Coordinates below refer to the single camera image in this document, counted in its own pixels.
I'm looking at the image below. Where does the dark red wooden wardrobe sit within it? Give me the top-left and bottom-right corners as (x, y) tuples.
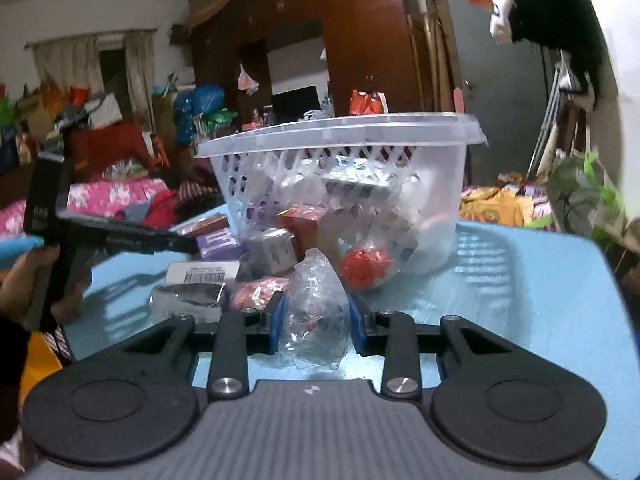
(189, 0), (423, 116)

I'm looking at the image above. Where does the black hanging garment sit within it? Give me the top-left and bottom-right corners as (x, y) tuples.
(509, 0), (604, 96)

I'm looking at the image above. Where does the white barcode box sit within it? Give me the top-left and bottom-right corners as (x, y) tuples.
(165, 261), (240, 285)

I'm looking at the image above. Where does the person's left hand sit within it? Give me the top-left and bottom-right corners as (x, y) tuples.
(0, 246), (92, 327)

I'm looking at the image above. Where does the clear plastic bag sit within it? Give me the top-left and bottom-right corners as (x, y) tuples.
(279, 248), (352, 370)

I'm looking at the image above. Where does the clear plastic laundry basket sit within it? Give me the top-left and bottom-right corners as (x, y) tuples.
(196, 113), (486, 274)

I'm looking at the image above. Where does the purple medicine box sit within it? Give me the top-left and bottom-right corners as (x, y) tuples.
(196, 228), (245, 261)

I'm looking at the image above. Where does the grey metal door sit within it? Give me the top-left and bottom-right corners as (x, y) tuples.
(446, 0), (548, 185)

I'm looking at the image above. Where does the orange white plastic bag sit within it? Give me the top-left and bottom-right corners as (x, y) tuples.
(349, 89), (388, 116)

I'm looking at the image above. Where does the red round object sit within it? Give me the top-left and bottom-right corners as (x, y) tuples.
(338, 246), (395, 290)

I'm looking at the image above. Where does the red box in basket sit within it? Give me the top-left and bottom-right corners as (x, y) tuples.
(276, 205), (328, 250)

